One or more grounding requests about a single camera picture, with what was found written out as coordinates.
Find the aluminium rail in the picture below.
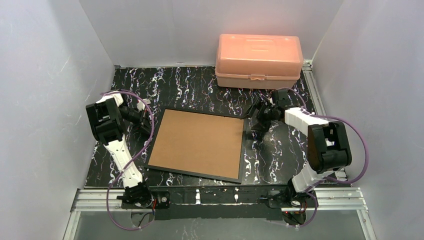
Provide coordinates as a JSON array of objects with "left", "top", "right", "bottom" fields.
[
  {"left": 303, "top": 60, "right": 349, "bottom": 182},
  {"left": 71, "top": 187, "right": 369, "bottom": 212}
]

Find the aluminium front rail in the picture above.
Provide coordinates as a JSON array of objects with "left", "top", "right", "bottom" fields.
[{"left": 71, "top": 187, "right": 369, "bottom": 212}]

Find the pink plastic storage box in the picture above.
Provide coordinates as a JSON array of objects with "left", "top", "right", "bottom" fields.
[{"left": 215, "top": 34, "right": 304, "bottom": 90}]

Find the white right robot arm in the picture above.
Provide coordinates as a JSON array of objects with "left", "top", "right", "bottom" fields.
[{"left": 241, "top": 87, "right": 352, "bottom": 196}]

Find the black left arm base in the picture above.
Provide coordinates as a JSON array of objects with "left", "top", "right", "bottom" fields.
[{"left": 116, "top": 182, "right": 171, "bottom": 210}]

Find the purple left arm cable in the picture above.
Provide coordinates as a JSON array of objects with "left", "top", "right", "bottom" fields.
[{"left": 99, "top": 89, "right": 156, "bottom": 231}]

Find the brown cardboard backing board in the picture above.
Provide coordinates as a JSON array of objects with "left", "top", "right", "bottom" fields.
[{"left": 148, "top": 109, "right": 245, "bottom": 180}]

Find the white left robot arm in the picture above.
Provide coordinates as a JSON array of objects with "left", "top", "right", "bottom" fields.
[{"left": 85, "top": 89, "right": 155, "bottom": 189}]

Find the black picture frame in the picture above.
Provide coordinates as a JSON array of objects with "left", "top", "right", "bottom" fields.
[{"left": 144, "top": 106, "right": 248, "bottom": 185}]

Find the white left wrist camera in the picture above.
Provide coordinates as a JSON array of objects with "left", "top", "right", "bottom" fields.
[{"left": 137, "top": 99, "right": 151, "bottom": 111}]

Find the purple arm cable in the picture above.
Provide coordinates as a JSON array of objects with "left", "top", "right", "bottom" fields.
[
  {"left": 281, "top": 87, "right": 370, "bottom": 229},
  {"left": 99, "top": 89, "right": 156, "bottom": 231}
]

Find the aluminium right rail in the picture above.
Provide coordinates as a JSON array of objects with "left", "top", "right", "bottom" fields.
[{"left": 303, "top": 60, "right": 349, "bottom": 182}]

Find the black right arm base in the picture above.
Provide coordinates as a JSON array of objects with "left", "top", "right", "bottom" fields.
[{"left": 258, "top": 186, "right": 319, "bottom": 228}]

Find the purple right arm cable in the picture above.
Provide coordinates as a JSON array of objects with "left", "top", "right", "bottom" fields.
[{"left": 281, "top": 87, "right": 370, "bottom": 229}]

